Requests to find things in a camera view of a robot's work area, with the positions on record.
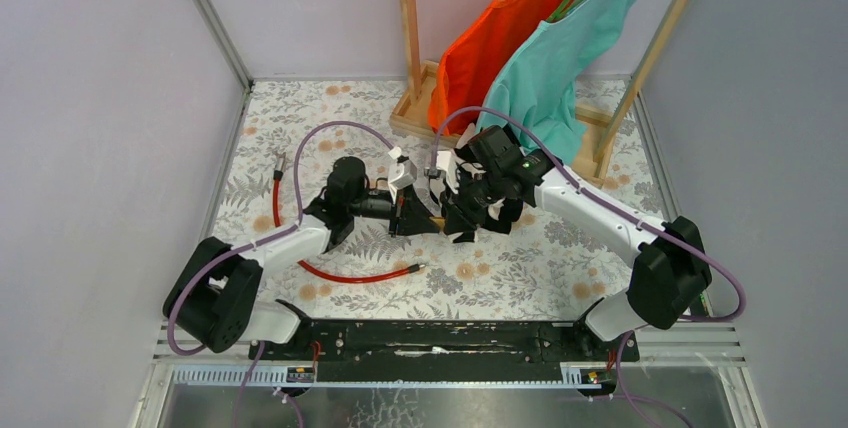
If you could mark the teal t-shirt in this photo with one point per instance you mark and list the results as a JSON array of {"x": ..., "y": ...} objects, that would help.
[{"x": 536, "y": 87}]

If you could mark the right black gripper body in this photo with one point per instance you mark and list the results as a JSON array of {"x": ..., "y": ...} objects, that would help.
[{"x": 478, "y": 193}]

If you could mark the black white striped cloth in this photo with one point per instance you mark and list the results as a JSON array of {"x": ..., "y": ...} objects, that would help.
[{"x": 495, "y": 154}]

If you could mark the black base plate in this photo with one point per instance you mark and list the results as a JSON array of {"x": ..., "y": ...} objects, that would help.
[{"x": 374, "y": 351}]

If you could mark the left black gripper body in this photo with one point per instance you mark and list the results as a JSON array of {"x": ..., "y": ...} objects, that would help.
[{"x": 375, "y": 204}]

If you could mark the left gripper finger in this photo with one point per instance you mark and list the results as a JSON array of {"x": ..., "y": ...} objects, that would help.
[
  {"x": 418, "y": 219},
  {"x": 399, "y": 224}
]

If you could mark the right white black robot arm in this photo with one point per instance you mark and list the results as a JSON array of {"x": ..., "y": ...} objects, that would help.
[{"x": 667, "y": 272}]

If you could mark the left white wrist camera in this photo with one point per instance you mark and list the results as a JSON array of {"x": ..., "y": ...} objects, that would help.
[{"x": 402, "y": 174}]

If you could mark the red cable lock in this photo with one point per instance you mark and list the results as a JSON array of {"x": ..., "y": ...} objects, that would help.
[{"x": 277, "y": 176}]

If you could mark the brass padlock with shackle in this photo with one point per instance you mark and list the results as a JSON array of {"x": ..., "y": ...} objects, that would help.
[{"x": 439, "y": 222}]

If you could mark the floral table mat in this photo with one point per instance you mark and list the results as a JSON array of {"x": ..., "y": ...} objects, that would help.
[{"x": 546, "y": 268}]

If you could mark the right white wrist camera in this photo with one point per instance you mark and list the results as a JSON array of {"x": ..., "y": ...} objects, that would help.
[{"x": 441, "y": 175}]

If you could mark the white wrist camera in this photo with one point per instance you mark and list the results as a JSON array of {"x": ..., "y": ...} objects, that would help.
[
  {"x": 402, "y": 174},
  {"x": 441, "y": 175}
]

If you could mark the wooden clothes rack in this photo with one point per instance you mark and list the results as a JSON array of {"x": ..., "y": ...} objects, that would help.
[{"x": 410, "y": 115}]

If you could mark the orange t-shirt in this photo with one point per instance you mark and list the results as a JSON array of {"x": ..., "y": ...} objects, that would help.
[{"x": 470, "y": 65}]

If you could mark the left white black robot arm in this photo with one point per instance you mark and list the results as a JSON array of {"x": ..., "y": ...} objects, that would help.
[{"x": 215, "y": 297}]

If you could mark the aluminium rail frame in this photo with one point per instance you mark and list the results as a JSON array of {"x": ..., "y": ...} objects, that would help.
[{"x": 691, "y": 376}]

